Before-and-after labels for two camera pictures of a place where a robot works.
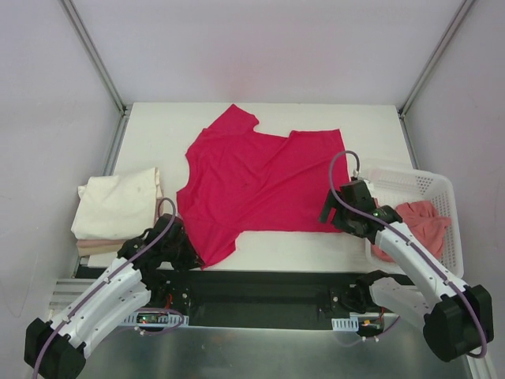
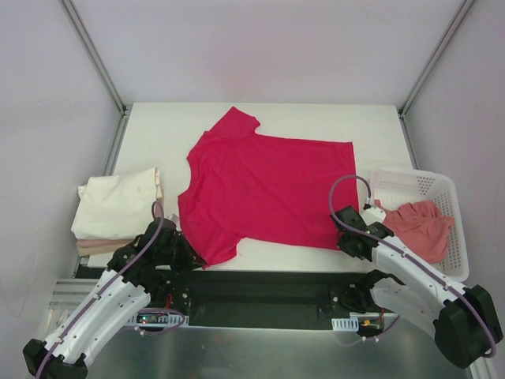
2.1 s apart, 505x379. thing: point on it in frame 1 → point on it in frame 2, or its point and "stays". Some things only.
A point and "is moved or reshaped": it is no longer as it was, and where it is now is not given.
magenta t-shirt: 244,180 is moved or reshaped
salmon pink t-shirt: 424,222 stays
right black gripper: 334,211 → 348,231
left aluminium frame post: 123,118 stays
